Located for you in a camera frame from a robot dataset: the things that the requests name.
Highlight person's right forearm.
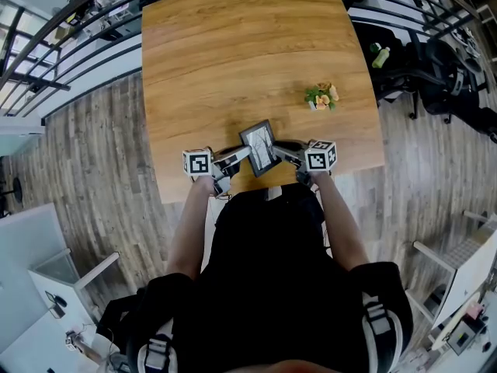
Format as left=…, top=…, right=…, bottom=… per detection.
left=310, top=171, right=370, bottom=274

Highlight pink object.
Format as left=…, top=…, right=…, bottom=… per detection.
left=464, top=302, right=485, bottom=321

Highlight person's black clothing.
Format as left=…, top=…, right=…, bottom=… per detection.
left=126, top=186, right=415, bottom=373

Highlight black picture frame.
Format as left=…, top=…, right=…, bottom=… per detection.
left=238, top=119, right=283, bottom=179

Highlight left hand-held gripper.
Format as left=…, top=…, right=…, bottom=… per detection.
left=182, top=145, right=253, bottom=199

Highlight person's left shoulder strap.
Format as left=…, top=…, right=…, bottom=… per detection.
left=137, top=320, right=174, bottom=373

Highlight grey device with screen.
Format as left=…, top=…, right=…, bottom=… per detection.
left=445, top=316, right=487, bottom=357

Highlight round beige table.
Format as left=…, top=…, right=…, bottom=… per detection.
left=429, top=292, right=483, bottom=352

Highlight person's left forearm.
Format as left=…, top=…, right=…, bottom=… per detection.
left=165, top=175, right=217, bottom=283

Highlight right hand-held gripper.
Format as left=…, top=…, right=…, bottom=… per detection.
left=272, top=140, right=338, bottom=188

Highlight black office chair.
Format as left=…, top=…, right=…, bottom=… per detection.
left=351, top=19, right=422, bottom=120
left=421, top=39, right=497, bottom=144

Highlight light green bottle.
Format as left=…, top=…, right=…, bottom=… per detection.
left=371, top=46, right=391, bottom=70

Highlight white desk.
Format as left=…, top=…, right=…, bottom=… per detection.
left=0, top=202, right=120, bottom=373

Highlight black stool base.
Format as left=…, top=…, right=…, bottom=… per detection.
left=0, top=176, right=25, bottom=220

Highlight white table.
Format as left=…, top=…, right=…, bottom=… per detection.
left=405, top=209, right=497, bottom=349

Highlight person's face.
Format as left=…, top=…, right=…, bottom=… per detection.
left=236, top=359, right=342, bottom=373

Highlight orange flowers in white pot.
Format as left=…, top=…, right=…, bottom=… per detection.
left=304, top=82, right=340, bottom=113

